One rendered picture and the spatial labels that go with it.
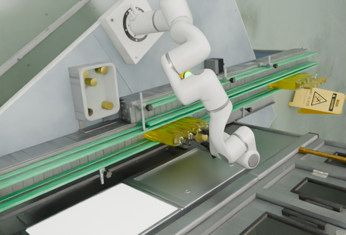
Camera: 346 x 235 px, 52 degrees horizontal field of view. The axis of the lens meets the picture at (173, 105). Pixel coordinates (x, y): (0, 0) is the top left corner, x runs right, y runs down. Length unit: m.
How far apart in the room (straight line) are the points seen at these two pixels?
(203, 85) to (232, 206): 0.46
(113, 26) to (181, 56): 0.49
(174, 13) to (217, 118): 0.41
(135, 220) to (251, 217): 0.40
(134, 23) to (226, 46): 0.84
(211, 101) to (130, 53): 0.60
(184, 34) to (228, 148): 0.41
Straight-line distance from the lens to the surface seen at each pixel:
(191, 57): 1.18
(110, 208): 1.33
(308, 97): 4.84
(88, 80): 1.54
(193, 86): 1.13
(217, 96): 1.15
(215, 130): 1.19
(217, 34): 2.20
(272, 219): 1.31
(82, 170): 1.44
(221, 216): 1.28
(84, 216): 1.32
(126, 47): 1.62
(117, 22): 1.60
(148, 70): 1.80
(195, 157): 1.66
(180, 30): 1.22
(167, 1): 1.32
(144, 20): 1.56
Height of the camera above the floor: 2.08
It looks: 43 degrees down
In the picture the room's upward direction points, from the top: 101 degrees clockwise
